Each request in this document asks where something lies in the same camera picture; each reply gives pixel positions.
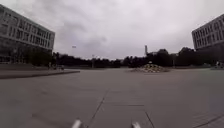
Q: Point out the grey multi-storey building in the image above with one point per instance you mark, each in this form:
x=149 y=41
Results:
x=23 y=36
x=210 y=36

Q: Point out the grey paved plaza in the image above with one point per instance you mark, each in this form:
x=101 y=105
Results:
x=133 y=95

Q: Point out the raised paved ledge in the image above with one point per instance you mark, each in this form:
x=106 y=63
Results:
x=33 y=73

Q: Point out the row of dark trees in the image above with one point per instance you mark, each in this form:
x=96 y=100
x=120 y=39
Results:
x=166 y=58

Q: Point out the slim tower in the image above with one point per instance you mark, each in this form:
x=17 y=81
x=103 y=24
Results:
x=145 y=50

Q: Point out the robot's own part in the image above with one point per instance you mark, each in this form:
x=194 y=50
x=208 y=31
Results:
x=76 y=124
x=135 y=125

